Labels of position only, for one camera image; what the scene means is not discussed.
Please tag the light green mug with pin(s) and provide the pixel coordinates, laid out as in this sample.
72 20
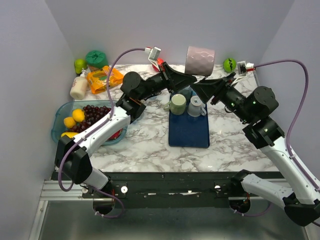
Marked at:
176 105

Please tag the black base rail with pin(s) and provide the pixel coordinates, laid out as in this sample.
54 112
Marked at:
138 190

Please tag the dark blue tray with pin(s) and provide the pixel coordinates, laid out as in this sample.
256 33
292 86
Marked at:
187 131

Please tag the clear blue plastic bowl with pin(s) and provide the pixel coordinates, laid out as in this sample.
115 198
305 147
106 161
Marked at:
66 111

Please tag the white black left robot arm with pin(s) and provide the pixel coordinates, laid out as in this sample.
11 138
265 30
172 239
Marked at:
73 154

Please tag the light blue hexagonal mug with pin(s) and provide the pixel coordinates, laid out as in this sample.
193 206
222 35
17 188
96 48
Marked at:
153 95

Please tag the red apple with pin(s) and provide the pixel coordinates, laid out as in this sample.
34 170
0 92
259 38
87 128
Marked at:
159 62

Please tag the dark grey-blue mug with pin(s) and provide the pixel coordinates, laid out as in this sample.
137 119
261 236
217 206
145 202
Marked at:
186 92

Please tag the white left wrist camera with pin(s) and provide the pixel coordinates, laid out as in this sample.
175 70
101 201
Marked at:
153 54

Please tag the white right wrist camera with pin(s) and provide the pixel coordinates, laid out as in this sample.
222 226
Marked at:
243 68

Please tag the dark purple grapes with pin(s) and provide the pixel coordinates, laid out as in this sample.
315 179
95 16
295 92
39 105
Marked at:
92 115

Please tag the orange snack bag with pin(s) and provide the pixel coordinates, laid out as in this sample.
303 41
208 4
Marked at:
97 80

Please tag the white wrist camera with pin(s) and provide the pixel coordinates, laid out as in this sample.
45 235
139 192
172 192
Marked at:
243 68
153 54

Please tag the purple mug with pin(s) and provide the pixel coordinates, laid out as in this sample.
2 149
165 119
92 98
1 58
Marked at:
199 61

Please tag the red dragon fruit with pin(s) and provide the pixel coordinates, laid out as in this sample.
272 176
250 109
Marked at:
118 134

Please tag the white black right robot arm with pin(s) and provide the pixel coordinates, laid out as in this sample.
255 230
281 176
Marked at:
301 200

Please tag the green wrapped cup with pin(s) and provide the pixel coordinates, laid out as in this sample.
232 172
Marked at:
96 60

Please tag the green pear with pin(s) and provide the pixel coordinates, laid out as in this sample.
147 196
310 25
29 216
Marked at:
79 65

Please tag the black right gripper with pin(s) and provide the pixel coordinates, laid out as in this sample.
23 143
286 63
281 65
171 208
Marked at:
207 88

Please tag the cream lotion bottle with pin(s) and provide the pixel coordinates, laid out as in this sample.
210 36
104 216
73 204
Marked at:
79 86

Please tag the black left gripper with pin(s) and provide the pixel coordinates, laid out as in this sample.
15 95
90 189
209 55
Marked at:
173 80

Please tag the green watermelon ball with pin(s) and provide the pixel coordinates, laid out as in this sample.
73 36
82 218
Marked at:
229 65

